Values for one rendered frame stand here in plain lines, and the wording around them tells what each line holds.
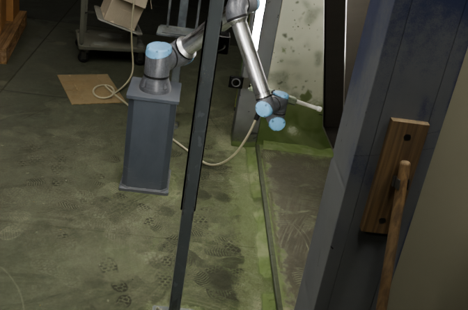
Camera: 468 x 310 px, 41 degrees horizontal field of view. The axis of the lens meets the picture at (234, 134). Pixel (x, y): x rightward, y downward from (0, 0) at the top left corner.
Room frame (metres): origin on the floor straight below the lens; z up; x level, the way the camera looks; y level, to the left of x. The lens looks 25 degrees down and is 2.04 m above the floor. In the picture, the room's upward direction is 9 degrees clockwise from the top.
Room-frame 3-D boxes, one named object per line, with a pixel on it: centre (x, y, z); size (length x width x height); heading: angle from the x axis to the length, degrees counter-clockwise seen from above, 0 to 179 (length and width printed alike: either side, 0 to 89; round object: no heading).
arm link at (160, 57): (3.44, 0.51, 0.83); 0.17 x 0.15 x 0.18; 150
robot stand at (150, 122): (3.43, 0.51, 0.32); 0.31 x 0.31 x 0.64; 6
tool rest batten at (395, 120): (1.27, -0.38, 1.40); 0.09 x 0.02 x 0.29; 96
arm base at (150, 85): (3.43, 0.51, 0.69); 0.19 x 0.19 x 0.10
